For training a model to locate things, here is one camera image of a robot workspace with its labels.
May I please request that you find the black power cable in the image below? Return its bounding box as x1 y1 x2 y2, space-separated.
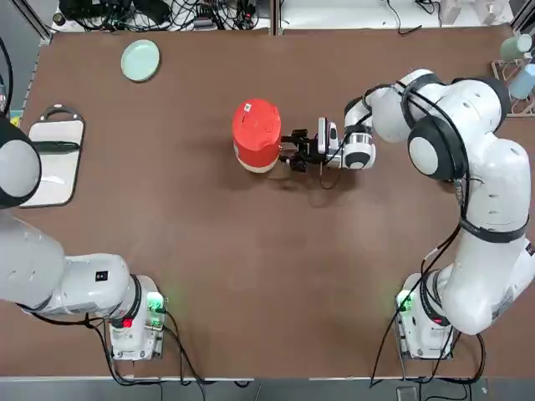
94 308 256 388
369 307 488 388

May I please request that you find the flat black electronics case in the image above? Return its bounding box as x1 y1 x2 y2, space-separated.
58 0 129 21

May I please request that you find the pale blue cup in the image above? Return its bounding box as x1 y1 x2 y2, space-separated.
508 63 535 100

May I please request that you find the thin black cable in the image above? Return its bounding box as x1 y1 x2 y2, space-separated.
385 0 424 37

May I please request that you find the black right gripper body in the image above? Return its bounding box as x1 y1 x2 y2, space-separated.
303 137 331 168

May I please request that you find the aluminium frame post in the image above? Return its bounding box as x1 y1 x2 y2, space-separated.
270 0 285 37
15 0 54 43

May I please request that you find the beige wire cup rack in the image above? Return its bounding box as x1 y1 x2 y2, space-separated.
490 59 535 118

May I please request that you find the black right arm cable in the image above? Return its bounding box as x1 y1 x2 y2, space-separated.
319 81 473 331

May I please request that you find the orange rice cooker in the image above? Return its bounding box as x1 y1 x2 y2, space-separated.
232 98 283 174

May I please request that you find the pale green plate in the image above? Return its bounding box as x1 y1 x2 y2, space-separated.
120 39 162 84

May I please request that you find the pale green cup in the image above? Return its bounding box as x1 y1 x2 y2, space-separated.
500 33 533 63

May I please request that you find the white cutting board black rim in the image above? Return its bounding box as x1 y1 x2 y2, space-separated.
25 105 87 208

